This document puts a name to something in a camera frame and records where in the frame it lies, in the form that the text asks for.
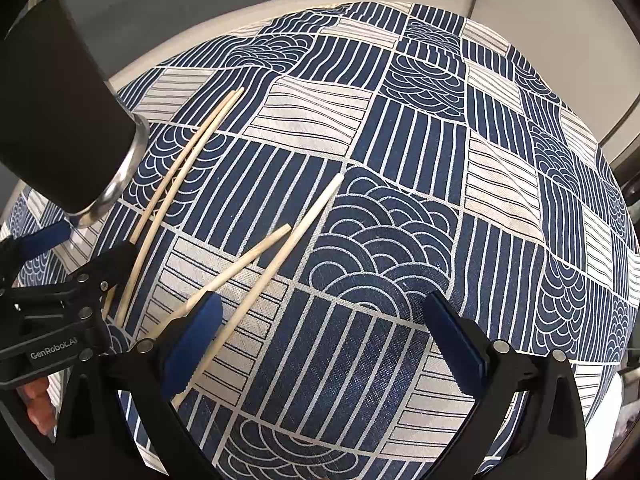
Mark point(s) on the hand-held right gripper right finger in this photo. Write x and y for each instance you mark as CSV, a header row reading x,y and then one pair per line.
x,y
457,345

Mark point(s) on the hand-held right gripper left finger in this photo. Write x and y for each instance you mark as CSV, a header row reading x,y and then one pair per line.
x,y
192,342

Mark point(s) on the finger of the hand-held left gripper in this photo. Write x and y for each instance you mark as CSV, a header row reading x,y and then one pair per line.
x,y
107,265
47,237

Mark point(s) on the pale bamboo chopstick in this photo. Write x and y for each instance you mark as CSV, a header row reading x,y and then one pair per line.
x,y
162,187
250,256
127,290
279,260

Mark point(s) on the black cylindrical utensil holder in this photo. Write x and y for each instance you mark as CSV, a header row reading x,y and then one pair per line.
x,y
55,110

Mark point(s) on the person's left hand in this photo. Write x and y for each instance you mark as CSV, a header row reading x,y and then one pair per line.
x,y
37,402

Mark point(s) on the blue white patterned tablecloth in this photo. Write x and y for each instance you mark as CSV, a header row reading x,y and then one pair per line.
x,y
400,210

